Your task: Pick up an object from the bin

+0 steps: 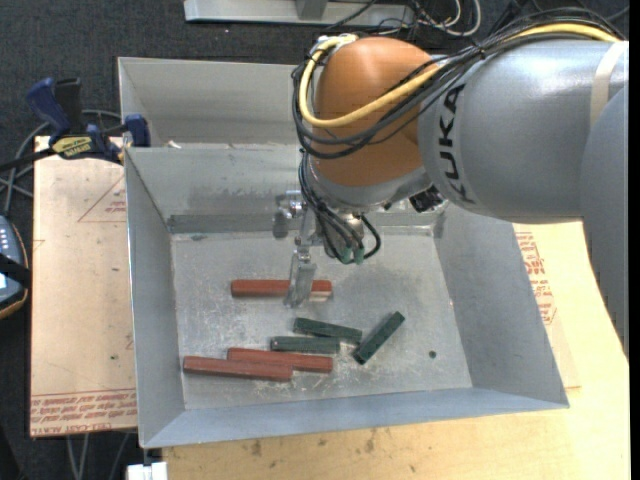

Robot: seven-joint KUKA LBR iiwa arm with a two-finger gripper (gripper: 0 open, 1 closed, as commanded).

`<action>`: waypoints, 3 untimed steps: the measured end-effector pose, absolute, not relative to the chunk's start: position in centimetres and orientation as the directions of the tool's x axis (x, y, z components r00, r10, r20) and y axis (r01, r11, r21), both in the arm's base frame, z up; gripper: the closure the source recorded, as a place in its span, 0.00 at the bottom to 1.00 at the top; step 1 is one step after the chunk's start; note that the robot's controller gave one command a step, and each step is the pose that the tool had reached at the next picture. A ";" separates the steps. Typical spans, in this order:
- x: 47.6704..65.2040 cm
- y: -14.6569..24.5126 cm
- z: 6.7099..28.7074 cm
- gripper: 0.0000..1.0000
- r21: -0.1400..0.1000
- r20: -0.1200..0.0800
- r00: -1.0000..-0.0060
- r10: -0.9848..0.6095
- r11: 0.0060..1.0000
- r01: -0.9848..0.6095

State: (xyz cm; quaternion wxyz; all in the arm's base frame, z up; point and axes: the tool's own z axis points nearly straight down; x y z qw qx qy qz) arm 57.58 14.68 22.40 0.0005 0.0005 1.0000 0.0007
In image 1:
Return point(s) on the red-brown flat block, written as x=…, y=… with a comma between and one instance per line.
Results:
x=257, y=288
x=280, y=360
x=235, y=368

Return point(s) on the brown cardboard board, red print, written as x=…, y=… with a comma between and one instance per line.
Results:
x=80, y=278

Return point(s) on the grey metal bin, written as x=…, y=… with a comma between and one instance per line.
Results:
x=240, y=278

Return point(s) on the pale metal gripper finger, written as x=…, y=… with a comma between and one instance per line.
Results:
x=293, y=288
x=307, y=283

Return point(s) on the black cylinder on white bracket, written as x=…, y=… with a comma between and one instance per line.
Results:
x=425, y=200

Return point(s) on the dark green flat block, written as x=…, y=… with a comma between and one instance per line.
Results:
x=327, y=329
x=305, y=344
x=379, y=338

